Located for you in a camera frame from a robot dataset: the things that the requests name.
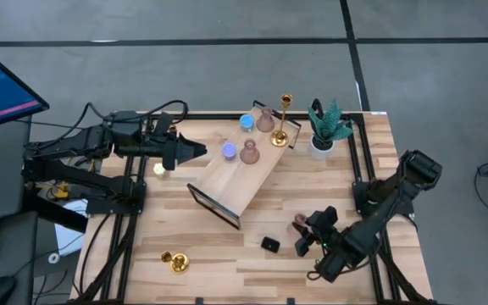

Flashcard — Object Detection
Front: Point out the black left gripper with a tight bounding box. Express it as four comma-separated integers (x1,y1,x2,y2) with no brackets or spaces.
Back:
141,111,208,170

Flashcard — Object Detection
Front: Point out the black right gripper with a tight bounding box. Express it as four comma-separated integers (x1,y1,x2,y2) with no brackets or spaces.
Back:
291,206,347,259

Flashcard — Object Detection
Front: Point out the purple candle jar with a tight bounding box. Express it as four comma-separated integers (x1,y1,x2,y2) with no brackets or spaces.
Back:
221,141,238,161

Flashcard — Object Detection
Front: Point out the blue candle jar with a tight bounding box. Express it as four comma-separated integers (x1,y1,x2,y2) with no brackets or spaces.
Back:
239,113,256,132

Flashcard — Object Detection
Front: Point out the small black box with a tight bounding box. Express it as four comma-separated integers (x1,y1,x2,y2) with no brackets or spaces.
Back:
260,236,281,254

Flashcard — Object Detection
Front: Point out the snake plant in white pot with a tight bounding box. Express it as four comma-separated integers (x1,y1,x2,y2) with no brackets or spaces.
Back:
307,97,354,161

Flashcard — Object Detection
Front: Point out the yellow clamp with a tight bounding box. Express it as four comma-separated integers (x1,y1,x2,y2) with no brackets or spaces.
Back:
36,181,70,201

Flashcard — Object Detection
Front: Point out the black metal bar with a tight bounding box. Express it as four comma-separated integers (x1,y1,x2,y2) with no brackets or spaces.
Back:
23,197,89,234

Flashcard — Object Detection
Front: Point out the white paper sheet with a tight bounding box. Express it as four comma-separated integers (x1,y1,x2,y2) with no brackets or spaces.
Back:
53,198,89,257

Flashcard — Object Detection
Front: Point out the wooden shelf riser black frame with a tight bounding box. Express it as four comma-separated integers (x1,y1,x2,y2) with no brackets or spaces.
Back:
186,99,302,231

